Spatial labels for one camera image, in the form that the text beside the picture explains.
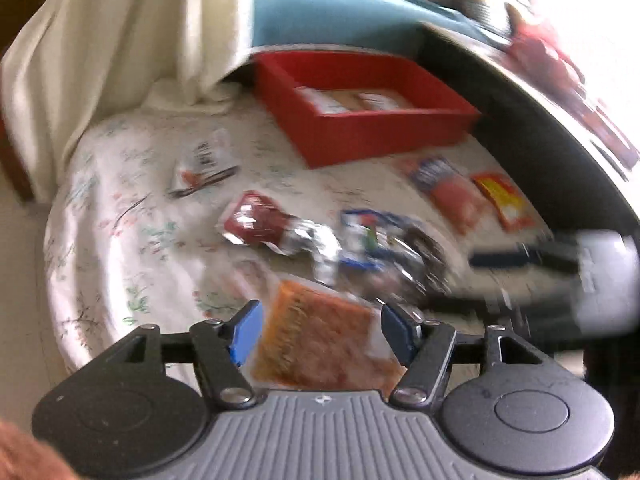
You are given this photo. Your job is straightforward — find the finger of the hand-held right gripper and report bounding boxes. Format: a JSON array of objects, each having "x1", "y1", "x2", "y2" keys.
[
  {"x1": 425, "y1": 295, "x2": 576, "y2": 322},
  {"x1": 470, "y1": 242, "x2": 581, "y2": 276}
]

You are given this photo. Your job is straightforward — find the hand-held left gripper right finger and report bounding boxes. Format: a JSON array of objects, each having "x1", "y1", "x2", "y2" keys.
[{"x1": 380, "y1": 302, "x2": 546, "y2": 408}]

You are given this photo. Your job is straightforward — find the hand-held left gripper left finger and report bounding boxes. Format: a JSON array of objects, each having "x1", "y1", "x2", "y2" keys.
[{"x1": 107, "y1": 300, "x2": 264, "y2": 408}]

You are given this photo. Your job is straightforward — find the orange clear snack packet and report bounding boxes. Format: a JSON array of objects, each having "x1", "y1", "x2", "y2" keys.
[{"x1": 250, "y1": 280, "x2": 408, "y2": 391}]

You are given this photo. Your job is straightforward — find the blue snack packet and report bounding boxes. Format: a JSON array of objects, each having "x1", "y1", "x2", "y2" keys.
[{"x1": 339, "y1": 208, "x2": 451, "y2": 292}]

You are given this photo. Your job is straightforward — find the dark red foil snack packet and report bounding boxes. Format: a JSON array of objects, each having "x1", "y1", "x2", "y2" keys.
[{"x1": 216, "y1": 190, "x2": 343, "y2": 286}]

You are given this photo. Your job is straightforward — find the red cardboard box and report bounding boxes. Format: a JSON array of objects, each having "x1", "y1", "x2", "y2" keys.
[{"x1": 252, "y1": 51, "x2": 483, "y2": 170}]

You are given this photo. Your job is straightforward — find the white black-print snack packet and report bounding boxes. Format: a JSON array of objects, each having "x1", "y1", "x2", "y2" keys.
[{"x1": 167, "y1": 127, "x2": 240, "y2": 198}]

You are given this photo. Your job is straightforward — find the person's left forearm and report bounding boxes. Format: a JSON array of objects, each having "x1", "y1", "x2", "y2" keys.
[{"x1": 0, "y1": 420, "x2": 76, "y2": 480}]

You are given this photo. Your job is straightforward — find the red yellow snack packet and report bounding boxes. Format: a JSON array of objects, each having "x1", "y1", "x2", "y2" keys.
[{"x1": 470, "y1": 171, "x2": 536, "y2": 232}]

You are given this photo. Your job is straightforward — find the red blue-label snack packet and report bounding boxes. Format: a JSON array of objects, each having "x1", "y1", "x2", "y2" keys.
[{"x1": 400, "y1": 156, "x2": 493, "y2": 235}]

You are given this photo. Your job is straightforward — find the dark side table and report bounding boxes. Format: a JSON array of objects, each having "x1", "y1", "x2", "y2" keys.
[{"x1": 417, "y1": 0, "x2": 640, "y2": 376}]

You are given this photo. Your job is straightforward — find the floral bed sheet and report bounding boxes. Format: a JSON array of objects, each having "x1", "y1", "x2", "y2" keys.
[{"x1": 42, "y1": 80, "x2": 556, "y2": 391}]

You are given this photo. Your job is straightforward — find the pink white snack packet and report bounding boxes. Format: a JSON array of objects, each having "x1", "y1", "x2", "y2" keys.
[
  {"x1": 295, "y1": 87, "x2": 353, "y2": 116},
  {"x1": 352, "y1": 91, "x2": 416, "y2": 112}
]

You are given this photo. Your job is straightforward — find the red printed wrapper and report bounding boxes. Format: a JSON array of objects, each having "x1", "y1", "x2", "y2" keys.
[{"x1": 505, "y1": 7, "x2": 640, "y2": 171}]

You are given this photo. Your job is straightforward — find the white cloth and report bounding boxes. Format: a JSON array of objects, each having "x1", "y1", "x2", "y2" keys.
[{"x1": 0, "y1": 0, "x2": 256, "y2": 203}]

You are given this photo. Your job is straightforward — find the teal cushion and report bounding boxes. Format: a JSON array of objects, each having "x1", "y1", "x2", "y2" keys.
[{"x1": 250, "y1": 0, "x2": 501, "y2": 58}]

